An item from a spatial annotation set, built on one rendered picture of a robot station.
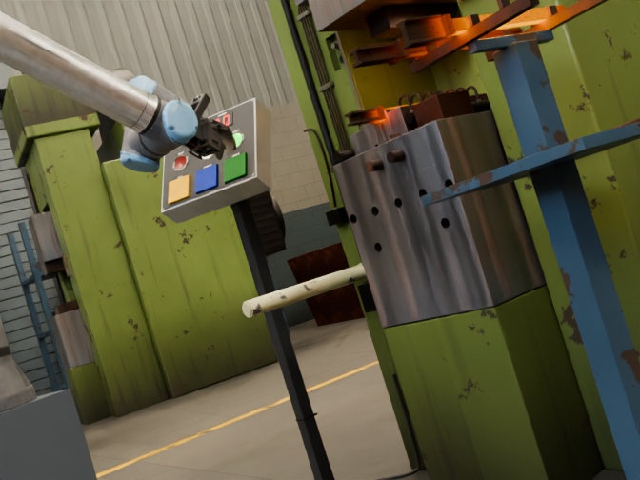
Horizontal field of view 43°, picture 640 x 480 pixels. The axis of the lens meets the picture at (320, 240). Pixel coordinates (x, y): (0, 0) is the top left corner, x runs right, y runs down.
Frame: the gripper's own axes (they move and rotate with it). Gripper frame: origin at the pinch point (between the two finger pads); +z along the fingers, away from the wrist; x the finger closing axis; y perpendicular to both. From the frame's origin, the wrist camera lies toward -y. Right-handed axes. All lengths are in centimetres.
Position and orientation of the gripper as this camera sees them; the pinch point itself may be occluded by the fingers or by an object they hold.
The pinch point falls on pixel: (231, 144)
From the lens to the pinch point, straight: 222.7
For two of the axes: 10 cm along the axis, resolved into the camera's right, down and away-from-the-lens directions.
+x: 8.3, -2.6, -4.8
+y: 0.6, 9.2, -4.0
